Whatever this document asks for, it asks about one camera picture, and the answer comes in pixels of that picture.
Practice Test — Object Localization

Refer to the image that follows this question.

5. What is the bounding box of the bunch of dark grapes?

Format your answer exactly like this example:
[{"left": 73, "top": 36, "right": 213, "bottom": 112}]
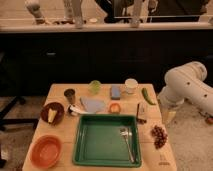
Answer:
[{"left": 151, "top": 125, "right": 168, "bottom": 149}]

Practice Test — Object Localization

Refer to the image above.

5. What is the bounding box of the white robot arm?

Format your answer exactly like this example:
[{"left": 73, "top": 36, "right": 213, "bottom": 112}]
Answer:
[{"left": 157, "top": 61, "right": 213, "bottom": 124}]

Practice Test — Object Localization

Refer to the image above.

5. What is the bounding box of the green plastic tray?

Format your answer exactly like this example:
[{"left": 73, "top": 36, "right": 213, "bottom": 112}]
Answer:
[{"left": 72, "top": 114, "right": 142, "bottom": 168}]

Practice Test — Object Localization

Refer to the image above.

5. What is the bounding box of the black marker pen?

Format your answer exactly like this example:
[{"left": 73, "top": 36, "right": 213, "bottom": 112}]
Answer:
[{"left": 136, "top": 103, "right": 140, "bottom": 122}]

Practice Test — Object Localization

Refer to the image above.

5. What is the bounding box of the white mug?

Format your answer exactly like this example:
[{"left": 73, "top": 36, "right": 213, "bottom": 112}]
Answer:
[{"left": 124, "top": 78, "right": 138, "bottom": 94}]

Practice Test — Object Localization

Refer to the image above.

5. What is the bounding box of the metal fork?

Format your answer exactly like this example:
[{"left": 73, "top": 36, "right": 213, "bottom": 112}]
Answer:
[{"left": 120, "top": 128, "right": 134, "bottom": 163}]

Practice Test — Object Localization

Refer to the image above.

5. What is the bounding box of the small orange dish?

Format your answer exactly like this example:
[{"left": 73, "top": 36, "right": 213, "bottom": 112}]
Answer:
[{"left": 109, "top": 103, "right": 121, "bottom": 114}]

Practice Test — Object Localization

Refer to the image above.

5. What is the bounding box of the blue sponge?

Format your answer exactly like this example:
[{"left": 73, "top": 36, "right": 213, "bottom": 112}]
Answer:
[{"left": 110, "top": 85, "right": 121, "bottom": 100}]

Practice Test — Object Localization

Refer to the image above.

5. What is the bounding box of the green translucent cup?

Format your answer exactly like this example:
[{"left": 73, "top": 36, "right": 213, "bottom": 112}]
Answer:
[{"left": 89, "top": 80, "right": 101, "bottom": 94}]

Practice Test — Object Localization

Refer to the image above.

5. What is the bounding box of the black and white utensil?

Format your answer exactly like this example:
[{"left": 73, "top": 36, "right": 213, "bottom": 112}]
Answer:
[{"left": 68, "top": 105, "right": 86, "bottom": 116}]

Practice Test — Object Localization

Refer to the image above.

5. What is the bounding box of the metal cup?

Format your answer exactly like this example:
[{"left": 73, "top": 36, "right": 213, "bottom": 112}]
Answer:
[{"left": 64, "top": 89, "right": 75, "bottom": 104}]

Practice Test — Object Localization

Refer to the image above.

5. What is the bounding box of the yellow cheese wedge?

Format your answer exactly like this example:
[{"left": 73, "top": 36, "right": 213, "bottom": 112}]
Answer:
[{"left": 48, "top": 109, "right": 57, "bottom": 123}]

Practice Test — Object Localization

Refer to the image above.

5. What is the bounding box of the orange bowl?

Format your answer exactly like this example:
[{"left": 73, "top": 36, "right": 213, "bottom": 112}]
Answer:
[{"left": 30, "top": 135, "right": 62, "bottom": 169}]

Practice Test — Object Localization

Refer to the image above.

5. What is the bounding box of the black office chair base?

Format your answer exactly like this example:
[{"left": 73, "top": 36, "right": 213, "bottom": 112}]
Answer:
[{"left": 0, "top": 96, "right": 38, "bottom": 131}]

